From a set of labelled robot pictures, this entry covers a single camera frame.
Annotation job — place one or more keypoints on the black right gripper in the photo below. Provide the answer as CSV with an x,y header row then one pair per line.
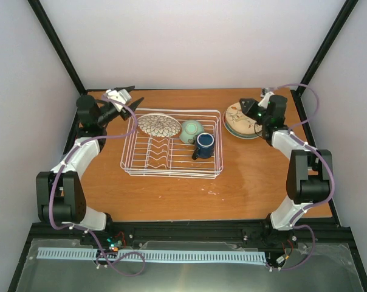
x,y
245,107

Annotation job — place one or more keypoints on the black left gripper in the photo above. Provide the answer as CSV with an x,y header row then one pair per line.
x,y
125,113

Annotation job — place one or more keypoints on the beige bird painted plate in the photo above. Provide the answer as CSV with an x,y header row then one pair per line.
x,y
239,122

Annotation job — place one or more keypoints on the floral patterned plate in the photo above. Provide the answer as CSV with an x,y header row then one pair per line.
x,y
159,125

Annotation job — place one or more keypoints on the dark blue ceramic mug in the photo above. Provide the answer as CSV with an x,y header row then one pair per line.
x,y
204,146

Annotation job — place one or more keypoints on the green floral ceramic bowl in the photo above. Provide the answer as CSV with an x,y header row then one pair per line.
x,y
190,130

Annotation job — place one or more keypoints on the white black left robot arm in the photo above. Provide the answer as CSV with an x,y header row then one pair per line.
x,y
60,197

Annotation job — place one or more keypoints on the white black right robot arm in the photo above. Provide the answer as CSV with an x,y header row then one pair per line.
x,y
310,180

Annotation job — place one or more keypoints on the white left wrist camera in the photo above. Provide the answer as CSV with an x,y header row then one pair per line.
x,y
118,98

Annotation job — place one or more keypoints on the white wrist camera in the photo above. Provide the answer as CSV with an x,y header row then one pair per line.
x,y
118,98
266,93

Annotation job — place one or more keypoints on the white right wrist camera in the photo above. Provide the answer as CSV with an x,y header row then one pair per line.
x,y
266,93

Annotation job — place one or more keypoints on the white wire dish rack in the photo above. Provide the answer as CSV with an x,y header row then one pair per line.
x,y
147,155

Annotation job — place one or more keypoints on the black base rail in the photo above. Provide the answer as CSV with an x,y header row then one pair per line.
x,y
238,232

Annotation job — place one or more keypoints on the black enclosure frame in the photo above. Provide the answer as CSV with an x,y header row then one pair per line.
x,y
339,22

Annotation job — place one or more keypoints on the light blue cable duct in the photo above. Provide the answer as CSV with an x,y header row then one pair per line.
x,y
159,256

